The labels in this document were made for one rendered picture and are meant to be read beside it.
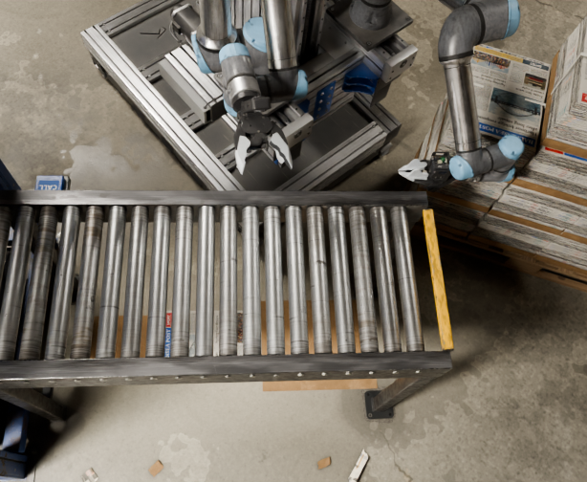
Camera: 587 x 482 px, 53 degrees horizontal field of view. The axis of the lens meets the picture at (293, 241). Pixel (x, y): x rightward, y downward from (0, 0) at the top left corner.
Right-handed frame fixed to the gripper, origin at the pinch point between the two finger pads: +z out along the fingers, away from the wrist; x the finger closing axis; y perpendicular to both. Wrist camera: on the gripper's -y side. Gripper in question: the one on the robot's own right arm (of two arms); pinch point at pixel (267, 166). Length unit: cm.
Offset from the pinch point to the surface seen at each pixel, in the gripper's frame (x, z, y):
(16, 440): 76, 27, 122
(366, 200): -40, -7, 38
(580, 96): -98, -15, 4
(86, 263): 42, -5, 50
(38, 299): 56, 3, 52
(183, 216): 14.1, -13.5, 45.9
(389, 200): -47, -6, 37
